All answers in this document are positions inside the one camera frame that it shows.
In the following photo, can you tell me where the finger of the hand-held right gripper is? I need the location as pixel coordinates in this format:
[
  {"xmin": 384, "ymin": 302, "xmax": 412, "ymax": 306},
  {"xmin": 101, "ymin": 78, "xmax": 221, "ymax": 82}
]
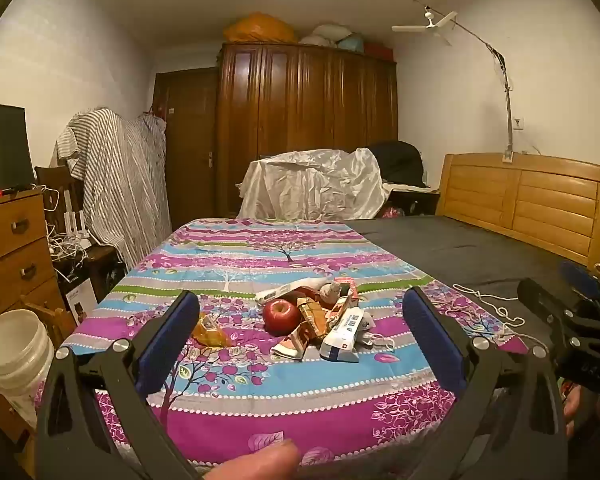
[
  {"xmin": 517, "ymin": 277, "xmax": 581, "ymax": 341},
  {"xmin": 559, "ymin": 260, "xmax": 600, "ymax": 322}
]

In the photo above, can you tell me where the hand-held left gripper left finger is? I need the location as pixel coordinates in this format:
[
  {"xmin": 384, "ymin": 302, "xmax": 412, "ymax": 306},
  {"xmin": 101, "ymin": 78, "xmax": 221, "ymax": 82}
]
[{"xmin": 36, "ymin": 290, "xmax": 216, "ymax": 480}]

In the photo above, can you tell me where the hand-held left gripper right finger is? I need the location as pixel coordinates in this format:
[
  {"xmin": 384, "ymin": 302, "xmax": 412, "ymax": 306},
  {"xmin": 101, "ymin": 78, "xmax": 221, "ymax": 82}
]
[{"xmin": 402, "ymin": 287, "xmax": 567, "ymax": 480}]

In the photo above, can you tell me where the white and blue carton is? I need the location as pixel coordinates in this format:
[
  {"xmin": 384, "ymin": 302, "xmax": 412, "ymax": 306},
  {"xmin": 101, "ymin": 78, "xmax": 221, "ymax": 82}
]
[{"xmin": 320, "ymin": 307, "xmax": 366, "ymax": 363}]

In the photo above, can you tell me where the red and white wrapper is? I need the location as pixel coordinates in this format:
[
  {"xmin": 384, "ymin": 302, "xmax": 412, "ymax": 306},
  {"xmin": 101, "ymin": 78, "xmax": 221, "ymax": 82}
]
[{"xmin": 271, "ymin": 327, "xmax": 311, "ymax": 361}]

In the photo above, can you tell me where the orange snack packet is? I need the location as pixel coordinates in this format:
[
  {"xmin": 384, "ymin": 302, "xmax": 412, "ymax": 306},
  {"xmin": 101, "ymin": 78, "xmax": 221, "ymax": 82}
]
[{"xmin": 295, "ymin": 297, "xmax": 341, "ymax": 341}]

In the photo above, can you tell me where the white plastic bucket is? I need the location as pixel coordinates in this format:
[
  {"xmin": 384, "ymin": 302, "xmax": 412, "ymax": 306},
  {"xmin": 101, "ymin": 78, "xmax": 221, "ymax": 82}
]
[{"xmin": 0, "ymin": 309, "xmax": 56, "ymax": 428}]

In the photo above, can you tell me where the person's right hand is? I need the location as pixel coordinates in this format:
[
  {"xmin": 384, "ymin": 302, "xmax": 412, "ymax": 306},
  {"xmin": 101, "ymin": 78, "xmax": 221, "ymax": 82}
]
[{"xmin": 562, "ymin": 387, "xmax": 588, "ymax": 438}]

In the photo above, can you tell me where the person's left hand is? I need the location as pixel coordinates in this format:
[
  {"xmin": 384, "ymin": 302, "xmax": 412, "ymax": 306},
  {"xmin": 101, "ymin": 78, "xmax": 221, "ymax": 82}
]
[{"xmin": 202, "ymin": 440, "xmax": 301, "ymax": 480}]

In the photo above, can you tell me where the yellow snack wrapper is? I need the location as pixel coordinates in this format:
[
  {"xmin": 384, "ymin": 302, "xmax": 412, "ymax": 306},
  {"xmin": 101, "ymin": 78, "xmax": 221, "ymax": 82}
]
[{"xmin": 192, "ymin": 312, "xmax": 233, "ymax": 348}]

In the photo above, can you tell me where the crumpled clear plastic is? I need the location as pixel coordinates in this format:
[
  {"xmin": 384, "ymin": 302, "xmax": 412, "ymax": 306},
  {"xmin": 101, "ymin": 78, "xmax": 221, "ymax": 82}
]
[{"xmin": 360, "ymin": 329, "xmax": 396, "ymax": 354}]

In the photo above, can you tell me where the wooden bed headboard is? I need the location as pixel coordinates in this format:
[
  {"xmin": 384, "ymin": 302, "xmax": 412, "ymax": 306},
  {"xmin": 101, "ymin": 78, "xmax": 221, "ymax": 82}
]
[{"xmin": 437, "ymin": 152, "xmax": 600, "ymax": 268}]

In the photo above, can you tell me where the white cardboard box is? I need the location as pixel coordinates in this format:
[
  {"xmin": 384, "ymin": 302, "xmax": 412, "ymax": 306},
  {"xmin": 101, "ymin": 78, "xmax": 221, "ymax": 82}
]
[{"xmin": 65, "ymin": 280, "xmax": 99, "ymax": 323}]

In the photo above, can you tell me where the small red white carton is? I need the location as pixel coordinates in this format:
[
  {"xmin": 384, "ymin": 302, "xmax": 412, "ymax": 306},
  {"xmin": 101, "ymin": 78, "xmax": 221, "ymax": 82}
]
[{"xmin": 337, "ymin": 280, "xmax": 359, "ymax": 311}]

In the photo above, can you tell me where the floral striped blanket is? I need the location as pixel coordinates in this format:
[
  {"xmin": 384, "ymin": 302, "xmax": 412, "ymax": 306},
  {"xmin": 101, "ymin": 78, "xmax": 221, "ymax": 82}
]
[{"xmin": 60, "ymin": 217, "xmax": 531, "ymax": 468}]

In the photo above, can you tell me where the light wooden chair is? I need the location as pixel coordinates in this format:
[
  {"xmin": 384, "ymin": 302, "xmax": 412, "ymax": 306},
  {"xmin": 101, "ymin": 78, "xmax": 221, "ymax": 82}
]
[{"xmin": 20, "ymin": 295, "xmax": 78, "ymax": 346}]

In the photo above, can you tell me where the red apple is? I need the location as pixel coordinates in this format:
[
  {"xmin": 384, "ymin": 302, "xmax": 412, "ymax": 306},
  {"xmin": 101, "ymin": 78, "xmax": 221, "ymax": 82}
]
[{"xmin": 262, "ymin": 299, "xmax": 302, "ymax": 337}]

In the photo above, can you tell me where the white router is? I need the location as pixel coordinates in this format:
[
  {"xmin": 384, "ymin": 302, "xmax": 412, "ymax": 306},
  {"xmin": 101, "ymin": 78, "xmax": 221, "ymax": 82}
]
[{"xmin": 62, "ymin": 195, "xmax": 93, "ymax": 251}]

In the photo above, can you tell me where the dark wooden nightstand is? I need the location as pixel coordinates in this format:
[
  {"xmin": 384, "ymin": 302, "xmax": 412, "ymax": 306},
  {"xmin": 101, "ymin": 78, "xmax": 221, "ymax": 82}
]
[{"xmin": 385, "ymin": 185, "xmax": 441, "ymax": 218}]

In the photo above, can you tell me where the striped cloth covered rack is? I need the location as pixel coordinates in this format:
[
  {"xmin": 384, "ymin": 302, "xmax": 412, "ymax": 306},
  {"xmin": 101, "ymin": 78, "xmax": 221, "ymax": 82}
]
[{"xmin": 50, "ymin": 107, "xmax": 173, "ymax": 271}]

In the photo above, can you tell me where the wooden dresser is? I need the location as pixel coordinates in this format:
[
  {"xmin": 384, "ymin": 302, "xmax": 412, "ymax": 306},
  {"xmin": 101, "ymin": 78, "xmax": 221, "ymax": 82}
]
[{"xmin": 0, "ymin": 189, "xmax": 66, "ymax": 333}]

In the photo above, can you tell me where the metal phone stand pole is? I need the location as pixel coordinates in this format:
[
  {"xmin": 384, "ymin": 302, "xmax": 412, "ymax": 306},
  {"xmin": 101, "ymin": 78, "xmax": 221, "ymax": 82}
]
[{"xmin": 410, "ymin": 0, "xmax": 517, "ymax": 163}]

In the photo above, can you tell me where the black clothing pile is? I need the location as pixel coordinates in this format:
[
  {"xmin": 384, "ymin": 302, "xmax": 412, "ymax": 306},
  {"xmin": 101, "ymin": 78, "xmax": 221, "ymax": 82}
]
[{"xmin": 367, "ymin": 141, "xmax": 426, "ymax": 188}]

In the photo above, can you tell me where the dark wooden chair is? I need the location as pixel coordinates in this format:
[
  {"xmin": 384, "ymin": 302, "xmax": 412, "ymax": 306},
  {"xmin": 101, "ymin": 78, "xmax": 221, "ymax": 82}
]
[{"xmin": 34, "ymin": 166, "xmax": 73, "ymax": 221}]

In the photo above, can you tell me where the white satin cloth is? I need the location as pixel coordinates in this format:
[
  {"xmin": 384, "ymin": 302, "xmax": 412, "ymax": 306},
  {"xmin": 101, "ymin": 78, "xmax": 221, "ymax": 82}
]
[{"xmin": 237, "ymin": 147, "xmax": 391, "ymax": 221}]

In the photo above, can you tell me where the brown wooden door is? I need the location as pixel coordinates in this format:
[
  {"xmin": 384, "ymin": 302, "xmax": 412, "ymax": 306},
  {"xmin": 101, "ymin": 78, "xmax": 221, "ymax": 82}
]
[{"xmin": 152, "ymin": 67, "xmax": 220, "ymax": 216}]

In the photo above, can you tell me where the black television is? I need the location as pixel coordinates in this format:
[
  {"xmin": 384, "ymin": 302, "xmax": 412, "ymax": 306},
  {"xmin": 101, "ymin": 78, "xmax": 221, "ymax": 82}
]
[{"xmin": 0, "ymin": 101, "xmax": 36, "ymax": 193}]

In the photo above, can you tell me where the brown wooden wardrobe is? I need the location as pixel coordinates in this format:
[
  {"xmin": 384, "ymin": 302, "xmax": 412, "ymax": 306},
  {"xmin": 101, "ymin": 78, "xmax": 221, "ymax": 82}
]
[{"xmin": 215, "ymin": 42, "xmax": 400, "ymax": 218}]

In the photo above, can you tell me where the red storage box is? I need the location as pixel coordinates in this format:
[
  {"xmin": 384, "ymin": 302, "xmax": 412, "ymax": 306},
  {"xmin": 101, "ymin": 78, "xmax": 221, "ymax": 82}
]
[{"xmin": 364, "ymin": 43, "xmax": 396, "ymax": 62}]

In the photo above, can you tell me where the white ceiling fan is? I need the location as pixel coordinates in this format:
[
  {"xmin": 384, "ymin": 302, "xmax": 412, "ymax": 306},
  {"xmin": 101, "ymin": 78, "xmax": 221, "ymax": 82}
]
[{"xmin": 391, "ymin": 5, "xmax": 458, "ymax": 46}]

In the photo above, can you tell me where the light blue bag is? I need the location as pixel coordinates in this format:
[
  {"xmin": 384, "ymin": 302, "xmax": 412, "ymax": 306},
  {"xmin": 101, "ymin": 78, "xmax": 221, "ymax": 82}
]
[{"xmin": 337, "ymin": 33, "xmax": 366, "ymax": 53}]

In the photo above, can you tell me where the orange bag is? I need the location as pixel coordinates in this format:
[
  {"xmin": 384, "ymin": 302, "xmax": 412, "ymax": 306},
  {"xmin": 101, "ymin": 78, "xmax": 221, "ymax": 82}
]
[{"xmin": 223, "ymin": 12, "xmax": 300, "ymax": 45}]

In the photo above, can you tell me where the white pillow bundle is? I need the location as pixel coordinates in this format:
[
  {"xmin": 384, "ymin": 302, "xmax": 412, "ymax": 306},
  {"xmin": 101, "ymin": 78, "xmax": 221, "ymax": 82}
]
[{"xmin": 299, "ymin": 23, "xmax": 353, "ymax": 47}]

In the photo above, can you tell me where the white cord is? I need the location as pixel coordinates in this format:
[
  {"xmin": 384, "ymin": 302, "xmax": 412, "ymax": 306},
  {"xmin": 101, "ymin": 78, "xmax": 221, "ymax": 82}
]
[{"xmin": 452, "ymin": 282, "xmax": 551, "ymax": 356}]

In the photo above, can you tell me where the tangle of white cables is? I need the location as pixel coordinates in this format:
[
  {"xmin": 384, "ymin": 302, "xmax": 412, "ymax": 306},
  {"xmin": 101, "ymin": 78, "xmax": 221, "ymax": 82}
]
[{"xmin": 42, "ymin": 185, "xmax": 112, "ymax": 283}]

